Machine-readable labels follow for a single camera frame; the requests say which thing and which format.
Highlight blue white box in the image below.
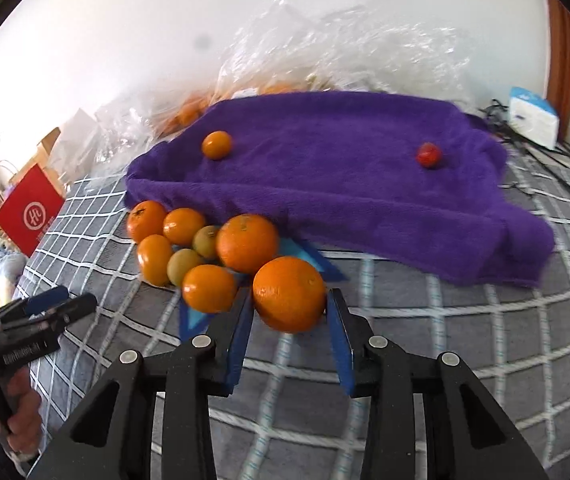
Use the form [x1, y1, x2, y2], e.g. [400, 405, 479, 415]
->
[507, 87, 559, 150]

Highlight purple towel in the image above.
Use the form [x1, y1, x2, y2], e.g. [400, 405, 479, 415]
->
[124, 92, 554, 287]

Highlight white plastic bag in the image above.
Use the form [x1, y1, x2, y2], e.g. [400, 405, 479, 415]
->
[47, 110, 100, 184]

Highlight black cables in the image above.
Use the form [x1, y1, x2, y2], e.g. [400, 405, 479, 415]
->
[479, 98, 570, 221]

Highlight large orange with stem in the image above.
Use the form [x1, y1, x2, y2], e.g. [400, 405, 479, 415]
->
[126, 200, 166, 244]

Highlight oval orange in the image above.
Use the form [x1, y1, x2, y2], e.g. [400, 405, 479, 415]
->
[182, 264, 237, 314]

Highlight small orange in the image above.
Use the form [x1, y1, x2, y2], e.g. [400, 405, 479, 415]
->
[201, 130, 233, 160]
[162, 208, 206, 247]

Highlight small red tomato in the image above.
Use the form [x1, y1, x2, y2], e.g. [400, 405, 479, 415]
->
[416, 142, 442, 168]

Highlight small orange front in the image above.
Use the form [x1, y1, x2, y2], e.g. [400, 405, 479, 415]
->
[201, 130, 233, 160]

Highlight clear bag left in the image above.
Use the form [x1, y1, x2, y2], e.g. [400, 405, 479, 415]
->
[94, 90, 217, 172]

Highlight green kiwi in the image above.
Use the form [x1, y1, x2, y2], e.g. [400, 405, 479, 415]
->
[193, 226, 220, 261]
[166, 248, 204, 287]

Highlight grey checked tablecloth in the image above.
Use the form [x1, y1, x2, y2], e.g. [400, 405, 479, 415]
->
[14, 154, 570, 480]

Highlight person's left hand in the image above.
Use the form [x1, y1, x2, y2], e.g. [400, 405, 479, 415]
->
[0, 367, 42, 456]

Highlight red paper bag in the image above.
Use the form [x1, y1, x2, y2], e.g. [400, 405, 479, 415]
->
[0, 164, 64, 257]

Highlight cardboard box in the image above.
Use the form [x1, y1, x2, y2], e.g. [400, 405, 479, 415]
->
[9, 127, 61, 191]

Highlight clear bag of oranges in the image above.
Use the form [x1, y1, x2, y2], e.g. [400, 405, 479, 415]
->
[214, 0, 476, 111]

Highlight brown wooden door frame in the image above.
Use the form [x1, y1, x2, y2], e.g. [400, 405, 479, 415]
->
[546, 0, 570, 141]

